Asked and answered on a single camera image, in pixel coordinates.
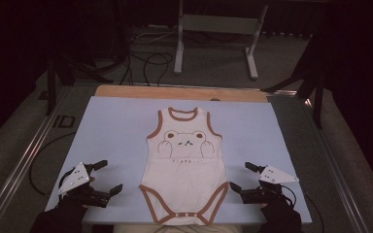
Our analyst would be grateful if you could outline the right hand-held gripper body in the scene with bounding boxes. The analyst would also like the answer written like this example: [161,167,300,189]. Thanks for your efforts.
[239,164,300,206]

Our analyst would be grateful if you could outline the black floor cable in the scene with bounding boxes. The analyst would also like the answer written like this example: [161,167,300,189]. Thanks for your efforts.
[119,50,175,87]

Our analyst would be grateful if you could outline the light blue table mat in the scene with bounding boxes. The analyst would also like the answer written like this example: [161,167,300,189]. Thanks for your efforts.
[45,95,313,226]

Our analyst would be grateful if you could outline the person's left hand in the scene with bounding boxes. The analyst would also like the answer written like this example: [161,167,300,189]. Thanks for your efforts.
[59,192,91,212]

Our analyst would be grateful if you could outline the white metal stand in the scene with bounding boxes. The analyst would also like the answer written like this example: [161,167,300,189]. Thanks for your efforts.
[173,0,269,82]

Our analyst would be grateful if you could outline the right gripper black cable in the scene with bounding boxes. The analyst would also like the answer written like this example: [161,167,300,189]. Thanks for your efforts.
[280,183,325,233]

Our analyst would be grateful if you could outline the person's right hand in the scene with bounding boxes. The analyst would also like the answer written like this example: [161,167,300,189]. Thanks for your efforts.
[259,196,293,216]

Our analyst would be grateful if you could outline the white baby bodysuit brown trim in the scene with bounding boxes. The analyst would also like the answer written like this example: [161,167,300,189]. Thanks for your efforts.
[138,106,231,226]

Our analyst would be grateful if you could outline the metal floor rail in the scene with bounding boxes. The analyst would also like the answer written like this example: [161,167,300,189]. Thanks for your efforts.
[302,96,372,233]
[0,84,75,233]

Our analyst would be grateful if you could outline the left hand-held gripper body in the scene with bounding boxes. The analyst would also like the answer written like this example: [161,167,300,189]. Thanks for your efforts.
[57,161,112,209]

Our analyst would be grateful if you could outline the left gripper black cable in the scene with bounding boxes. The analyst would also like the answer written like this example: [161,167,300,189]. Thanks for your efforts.
[28,131,78,199]

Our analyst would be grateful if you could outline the black tripod stand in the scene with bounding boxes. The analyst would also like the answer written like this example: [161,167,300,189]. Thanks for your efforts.
[260,32,328,130]
[44,52,115,117]

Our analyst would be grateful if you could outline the white floor cable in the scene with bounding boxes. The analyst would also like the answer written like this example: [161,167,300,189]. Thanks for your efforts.
[129,28,179,45]

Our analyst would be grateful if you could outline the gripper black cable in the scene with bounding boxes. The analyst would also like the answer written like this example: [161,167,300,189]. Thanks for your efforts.
[28,131,78,199]
[280,183,325,233]

